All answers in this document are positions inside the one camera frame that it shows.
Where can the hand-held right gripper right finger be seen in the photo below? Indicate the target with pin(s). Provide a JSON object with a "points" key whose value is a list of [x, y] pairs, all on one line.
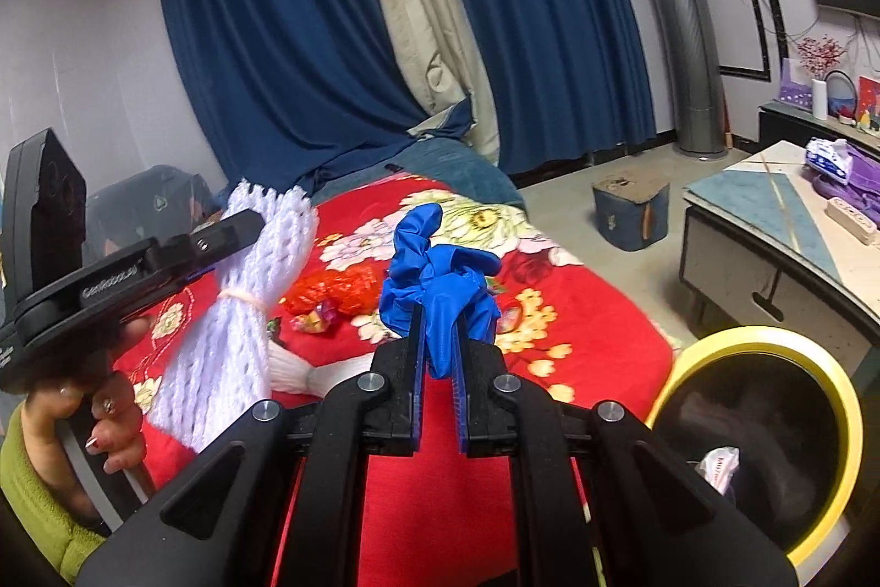
{"points": [[459, 394]]}

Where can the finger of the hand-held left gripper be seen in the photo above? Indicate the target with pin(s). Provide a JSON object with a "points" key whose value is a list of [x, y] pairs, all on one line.
{"points": [[220, 240]]}

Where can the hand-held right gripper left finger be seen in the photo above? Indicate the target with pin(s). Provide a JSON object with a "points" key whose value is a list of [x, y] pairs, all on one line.
{"points": [[417, 384]]}

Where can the white foam net bundle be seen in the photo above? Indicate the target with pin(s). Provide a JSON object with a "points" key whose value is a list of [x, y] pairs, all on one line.
{"points": [[275, 257]]}

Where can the yellow trash bin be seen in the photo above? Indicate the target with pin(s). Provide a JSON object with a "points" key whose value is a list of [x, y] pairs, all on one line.
{"points": [[694, 367]]}

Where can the person's left forearm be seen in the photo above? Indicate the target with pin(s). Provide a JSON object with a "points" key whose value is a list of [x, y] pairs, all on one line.
{"points": [[34, 525]]}

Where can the person's left hand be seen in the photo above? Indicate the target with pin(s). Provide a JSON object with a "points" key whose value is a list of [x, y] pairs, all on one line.
{"points": [[113, 422]]}

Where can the white cloth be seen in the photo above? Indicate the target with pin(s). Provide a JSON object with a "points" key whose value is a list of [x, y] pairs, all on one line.
{"points": [[295, 370]]}

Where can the colourful candy wrapper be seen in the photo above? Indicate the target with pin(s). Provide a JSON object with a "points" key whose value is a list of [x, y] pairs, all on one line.
{"points": [[313, 320]]}

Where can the red crumpled plastic wrapper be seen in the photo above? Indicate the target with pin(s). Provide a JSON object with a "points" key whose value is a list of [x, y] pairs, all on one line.
{"points": [[337, 288]]}

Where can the red floral blanket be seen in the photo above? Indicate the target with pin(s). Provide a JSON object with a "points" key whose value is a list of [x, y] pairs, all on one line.
{"points": [[584, 319]]}

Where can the dark blue curtain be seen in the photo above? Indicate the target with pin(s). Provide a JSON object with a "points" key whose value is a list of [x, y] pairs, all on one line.
{"points": [[543, 23], [275, 44]]}

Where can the blue bed cover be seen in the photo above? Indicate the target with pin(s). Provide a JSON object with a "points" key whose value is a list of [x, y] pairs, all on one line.
{"points": [[454, 164]]}

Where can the blue storage stool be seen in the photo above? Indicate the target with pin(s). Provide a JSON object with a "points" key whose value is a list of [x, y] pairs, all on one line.
{"points": [[629, 215]]}

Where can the white pink wrapper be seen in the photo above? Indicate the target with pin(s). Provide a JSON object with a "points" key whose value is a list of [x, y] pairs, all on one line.
{"points": [[718, 467]]}

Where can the beige curtain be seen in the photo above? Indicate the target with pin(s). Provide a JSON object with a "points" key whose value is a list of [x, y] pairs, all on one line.
{"points": [[419, 23]]}

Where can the white and blue coffee table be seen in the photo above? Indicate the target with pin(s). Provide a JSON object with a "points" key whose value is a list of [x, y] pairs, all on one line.
{"points": [[742, 202]]}

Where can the dark television stand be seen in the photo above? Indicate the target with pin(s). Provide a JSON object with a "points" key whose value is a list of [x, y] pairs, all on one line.
{"points": [[784, 123]]}

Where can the silver tower air conditioner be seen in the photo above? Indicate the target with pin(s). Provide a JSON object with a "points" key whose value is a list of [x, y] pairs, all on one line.
{"points": [[680, 30]]}

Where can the white power strip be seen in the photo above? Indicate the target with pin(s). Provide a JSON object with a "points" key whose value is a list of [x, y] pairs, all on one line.
{"points": [[852, 219]]}

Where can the tissue pack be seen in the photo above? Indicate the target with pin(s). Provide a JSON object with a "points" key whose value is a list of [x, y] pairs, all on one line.
{"points": [[828, 157]]}

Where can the purple box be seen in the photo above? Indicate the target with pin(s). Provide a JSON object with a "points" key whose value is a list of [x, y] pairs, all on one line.
{"points": [[794, 85]]}

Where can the purple bag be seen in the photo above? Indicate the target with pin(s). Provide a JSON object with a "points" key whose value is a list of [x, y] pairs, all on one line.
{"points": [[863, 174]]}

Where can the white vase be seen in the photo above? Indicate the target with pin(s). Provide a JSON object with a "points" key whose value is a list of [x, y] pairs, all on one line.
{"points": [[819, 99]]}

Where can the round ornament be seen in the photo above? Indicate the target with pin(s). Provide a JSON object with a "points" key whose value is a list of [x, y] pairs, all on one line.
{"points": [[840, 95]]}

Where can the colourful picture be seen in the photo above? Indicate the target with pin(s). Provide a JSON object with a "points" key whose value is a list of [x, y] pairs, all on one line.
{"points": [[870, 105]]}

